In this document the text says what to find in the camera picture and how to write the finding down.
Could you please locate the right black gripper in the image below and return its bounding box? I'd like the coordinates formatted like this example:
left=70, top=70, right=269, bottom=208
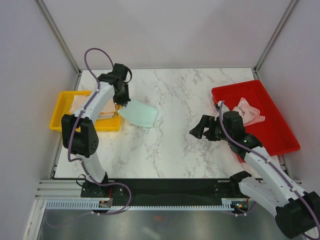
left=189, top=114, right=232, bottom=142

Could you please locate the mint green towel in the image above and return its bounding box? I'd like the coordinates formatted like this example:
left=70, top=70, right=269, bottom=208
left=118, top=98, right=159, bottom=128

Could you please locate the pink printed towel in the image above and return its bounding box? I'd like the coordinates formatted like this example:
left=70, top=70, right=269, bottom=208
left=233, top=97, right=266, bottom=127

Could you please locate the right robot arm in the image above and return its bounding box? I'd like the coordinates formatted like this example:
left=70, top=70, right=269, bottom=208
left=189, top=111, right=320, bottom=239

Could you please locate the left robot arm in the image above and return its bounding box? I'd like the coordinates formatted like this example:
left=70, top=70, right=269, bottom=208
left=61, top=63, right=132, bottom=197

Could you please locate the yellow plastic tray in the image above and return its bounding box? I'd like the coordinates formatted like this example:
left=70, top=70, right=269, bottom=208
left=49, top=90, right=122, bottom=132

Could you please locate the red plastic tray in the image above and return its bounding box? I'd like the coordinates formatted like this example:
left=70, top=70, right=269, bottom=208
left=211, top=80, right=301, bottom=156

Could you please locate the right aluminium frame post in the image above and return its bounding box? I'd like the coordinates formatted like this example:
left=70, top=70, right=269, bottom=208
left=251, top=0, right=300, bottom=79

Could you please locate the aluminium frame post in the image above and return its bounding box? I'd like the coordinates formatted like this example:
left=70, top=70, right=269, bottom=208
left=34, top=0, right=82, bottom=76
left=251, top=0, right=300, bottom=79

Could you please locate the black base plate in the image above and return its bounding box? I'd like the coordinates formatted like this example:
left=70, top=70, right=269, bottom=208
left=80, top=178, right=247, bottom=207

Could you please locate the aluminium frame rail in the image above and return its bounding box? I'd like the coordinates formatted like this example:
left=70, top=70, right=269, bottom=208
left=36, top=178, right=245, bottom=199

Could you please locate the left aluminium frame post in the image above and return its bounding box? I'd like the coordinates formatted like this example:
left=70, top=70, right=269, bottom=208
left=34, top=0, right=82, bottom=76

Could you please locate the slotted cable duct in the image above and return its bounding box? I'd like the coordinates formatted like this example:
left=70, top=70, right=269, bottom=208
left=45, top=198, right=245, bottom=211

